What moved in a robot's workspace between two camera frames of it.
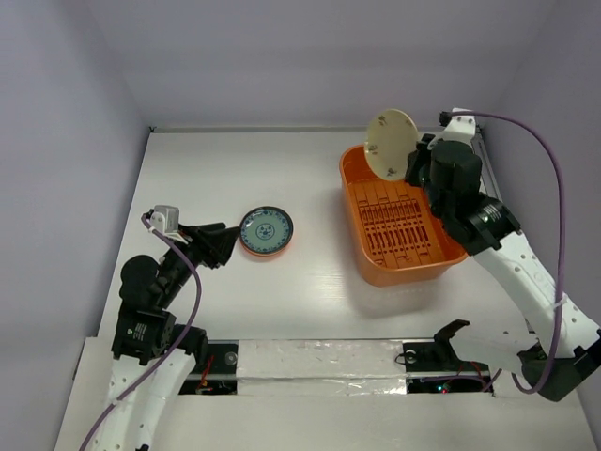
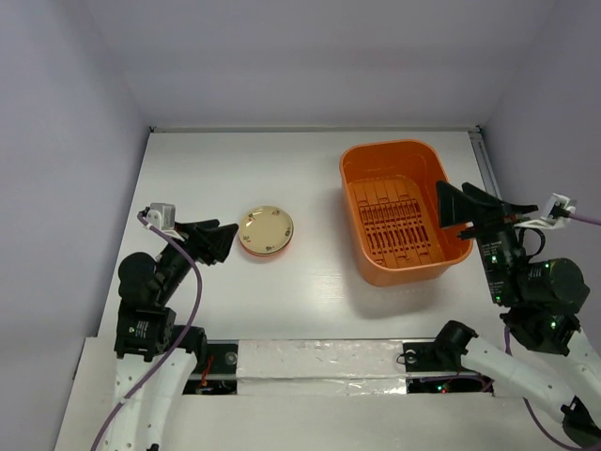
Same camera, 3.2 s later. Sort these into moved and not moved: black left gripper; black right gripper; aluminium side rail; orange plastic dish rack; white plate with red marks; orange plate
Moved: black right gripper; white plate with red marks
Not moved: aluminium side rail; orange plate; black left gripper; orange plastic dish rack
